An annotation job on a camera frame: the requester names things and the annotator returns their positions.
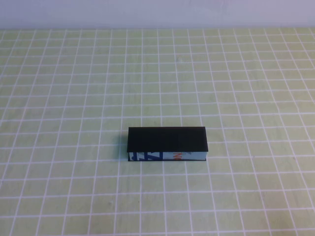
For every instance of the black glasses case printed side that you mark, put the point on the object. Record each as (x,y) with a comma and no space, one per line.
(167,138)

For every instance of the green grid table cloth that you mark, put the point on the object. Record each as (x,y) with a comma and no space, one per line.
(73,98)

